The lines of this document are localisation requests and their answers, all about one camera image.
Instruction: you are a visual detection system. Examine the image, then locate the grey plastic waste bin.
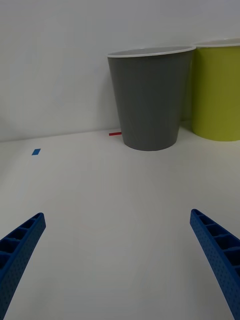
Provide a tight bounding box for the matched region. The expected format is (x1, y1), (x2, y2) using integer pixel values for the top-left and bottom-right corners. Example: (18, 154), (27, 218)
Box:
(107, 45), (197, 152)

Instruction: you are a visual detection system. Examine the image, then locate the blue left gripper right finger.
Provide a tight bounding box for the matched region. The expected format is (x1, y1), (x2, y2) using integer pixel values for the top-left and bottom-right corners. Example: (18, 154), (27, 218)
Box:
(189, 208), (240, 320)

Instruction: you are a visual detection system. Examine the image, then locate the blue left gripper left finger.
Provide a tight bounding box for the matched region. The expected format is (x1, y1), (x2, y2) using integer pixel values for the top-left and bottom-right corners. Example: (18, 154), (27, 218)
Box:
(0, 212), (47, 320)

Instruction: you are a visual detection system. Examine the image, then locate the yellow-green plastic waste bin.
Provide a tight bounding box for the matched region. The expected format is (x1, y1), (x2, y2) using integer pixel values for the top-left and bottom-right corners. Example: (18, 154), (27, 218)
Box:
(191, 37), (240, 143)

